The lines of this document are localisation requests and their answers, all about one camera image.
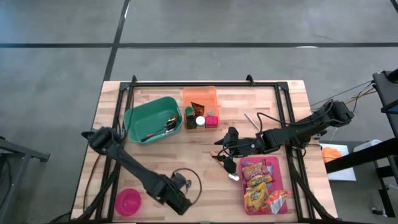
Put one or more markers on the green plastic bin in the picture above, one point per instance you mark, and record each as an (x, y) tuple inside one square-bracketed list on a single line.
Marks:
[(149, 121)]

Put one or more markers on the black metal stand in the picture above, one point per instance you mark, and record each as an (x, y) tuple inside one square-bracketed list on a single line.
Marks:
[(388, 93)]

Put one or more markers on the plain silver spoon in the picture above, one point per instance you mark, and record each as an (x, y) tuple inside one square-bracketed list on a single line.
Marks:
[(252, 121)]

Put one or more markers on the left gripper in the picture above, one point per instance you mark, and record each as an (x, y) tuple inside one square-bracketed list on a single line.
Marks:
[(174, 196)]

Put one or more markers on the brown snack packet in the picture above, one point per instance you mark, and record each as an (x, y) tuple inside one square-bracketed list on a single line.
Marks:
[(197, 109)]

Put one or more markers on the red beef ramen packet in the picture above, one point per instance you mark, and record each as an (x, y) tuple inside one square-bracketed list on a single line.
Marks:
[(255, 170)]

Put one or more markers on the white paper sheet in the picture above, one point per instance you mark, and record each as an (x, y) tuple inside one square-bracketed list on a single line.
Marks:
[(342, 174)]

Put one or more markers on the pink plastic tray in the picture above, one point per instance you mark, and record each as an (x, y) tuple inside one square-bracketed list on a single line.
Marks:
[(280, 180)]

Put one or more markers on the yellow ramen packet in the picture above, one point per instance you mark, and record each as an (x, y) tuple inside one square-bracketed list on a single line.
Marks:
[(256, 198)]

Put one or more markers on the smoked paprika tin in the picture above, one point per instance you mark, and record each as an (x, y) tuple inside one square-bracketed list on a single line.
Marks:
[(211, 121)]

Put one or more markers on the orange translucent plastic bin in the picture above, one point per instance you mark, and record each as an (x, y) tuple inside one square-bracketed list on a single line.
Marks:
[(200, 95)]

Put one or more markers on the orange cloth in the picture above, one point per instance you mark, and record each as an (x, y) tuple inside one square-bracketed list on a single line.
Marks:
[(331, 154)]

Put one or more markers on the small black device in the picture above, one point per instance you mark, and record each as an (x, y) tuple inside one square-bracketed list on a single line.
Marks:
[(379, 212)]

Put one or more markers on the black table clamp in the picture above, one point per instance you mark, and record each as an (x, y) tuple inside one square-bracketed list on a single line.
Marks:
[(134, 78), (249, 78)]

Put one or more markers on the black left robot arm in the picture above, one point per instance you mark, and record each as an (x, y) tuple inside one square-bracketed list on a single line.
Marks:
[(124, 158)]

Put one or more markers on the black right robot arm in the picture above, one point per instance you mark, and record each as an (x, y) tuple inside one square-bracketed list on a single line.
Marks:
[(311, 124)]

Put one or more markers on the grey metal table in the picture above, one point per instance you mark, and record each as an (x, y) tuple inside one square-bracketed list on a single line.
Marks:
[(18, 152)]

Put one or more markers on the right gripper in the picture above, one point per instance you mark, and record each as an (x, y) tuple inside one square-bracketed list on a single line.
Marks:
[(248, 146)]

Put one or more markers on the white-label bagel spice jar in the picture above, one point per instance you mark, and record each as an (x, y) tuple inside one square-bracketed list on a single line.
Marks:
[(200, 120)]

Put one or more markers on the white plastic box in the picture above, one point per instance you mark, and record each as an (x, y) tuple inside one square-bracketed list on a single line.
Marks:
[(367, 145)]

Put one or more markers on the black metal spoon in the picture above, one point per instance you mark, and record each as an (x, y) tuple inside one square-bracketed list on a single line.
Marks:
[(170, 125)]

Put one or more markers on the pink plastic bowl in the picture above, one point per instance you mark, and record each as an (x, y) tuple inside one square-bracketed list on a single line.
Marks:
[(128, 202)]

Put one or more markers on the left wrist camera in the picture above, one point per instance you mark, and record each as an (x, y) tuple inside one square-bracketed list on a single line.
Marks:
[(178, 180)]

